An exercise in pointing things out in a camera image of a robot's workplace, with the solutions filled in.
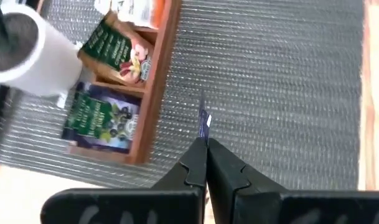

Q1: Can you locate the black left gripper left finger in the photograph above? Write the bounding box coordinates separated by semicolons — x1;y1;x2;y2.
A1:
41;137;208;224

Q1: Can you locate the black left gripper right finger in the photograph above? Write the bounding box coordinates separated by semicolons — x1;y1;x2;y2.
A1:
207;138;379;224

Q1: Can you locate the dark blue tea packet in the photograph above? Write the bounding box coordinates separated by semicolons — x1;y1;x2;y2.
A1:
60;81;143;154
197;91;213;144

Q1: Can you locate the wooden divided tray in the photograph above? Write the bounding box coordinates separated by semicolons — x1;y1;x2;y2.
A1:
63;0;182;166

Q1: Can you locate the grey woven placemat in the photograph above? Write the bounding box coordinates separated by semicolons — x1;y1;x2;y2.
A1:
0;0;364;191

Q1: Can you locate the white plant pot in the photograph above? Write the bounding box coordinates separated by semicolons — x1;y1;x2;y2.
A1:
0;2;84;98

